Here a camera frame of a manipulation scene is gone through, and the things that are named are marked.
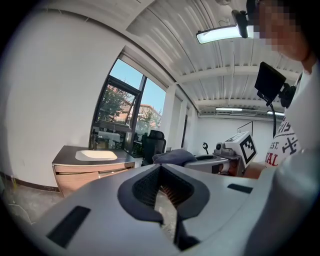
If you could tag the person's right forearm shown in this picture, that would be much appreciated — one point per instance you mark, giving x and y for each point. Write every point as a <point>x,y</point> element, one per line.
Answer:
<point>252,170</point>

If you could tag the black office chair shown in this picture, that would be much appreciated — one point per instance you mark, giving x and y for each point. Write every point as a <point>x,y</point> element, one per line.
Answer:
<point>153,147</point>

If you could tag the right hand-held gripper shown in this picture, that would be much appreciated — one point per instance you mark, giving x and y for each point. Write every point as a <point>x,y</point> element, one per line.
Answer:
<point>230,152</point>

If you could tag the dark framed window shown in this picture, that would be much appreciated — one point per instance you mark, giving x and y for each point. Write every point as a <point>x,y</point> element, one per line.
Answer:
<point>117,100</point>

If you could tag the black chest mount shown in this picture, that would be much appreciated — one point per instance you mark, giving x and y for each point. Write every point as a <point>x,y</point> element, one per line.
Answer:
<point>287,93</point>

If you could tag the person's white printed shirt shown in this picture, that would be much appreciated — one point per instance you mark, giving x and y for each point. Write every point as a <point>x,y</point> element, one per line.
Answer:
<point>307,100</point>

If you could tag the long ceiling light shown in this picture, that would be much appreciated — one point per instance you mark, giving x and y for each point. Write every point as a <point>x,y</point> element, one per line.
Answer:
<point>220,33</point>
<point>275,113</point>
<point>228,109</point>

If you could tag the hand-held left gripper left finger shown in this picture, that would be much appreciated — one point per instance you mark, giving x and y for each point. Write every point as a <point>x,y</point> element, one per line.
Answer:
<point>100,212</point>

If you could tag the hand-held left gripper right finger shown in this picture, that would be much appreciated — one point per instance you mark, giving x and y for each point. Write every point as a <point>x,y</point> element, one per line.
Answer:
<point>220,212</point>

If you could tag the dark blue cloth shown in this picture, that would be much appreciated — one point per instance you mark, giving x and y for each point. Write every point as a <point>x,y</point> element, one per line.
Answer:
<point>175,156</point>

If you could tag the black head-mounted camera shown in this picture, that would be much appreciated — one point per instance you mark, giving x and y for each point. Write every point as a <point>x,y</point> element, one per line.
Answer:
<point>241,22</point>

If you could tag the person's head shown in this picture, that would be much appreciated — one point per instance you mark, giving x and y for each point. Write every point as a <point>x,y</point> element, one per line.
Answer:
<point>280,25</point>

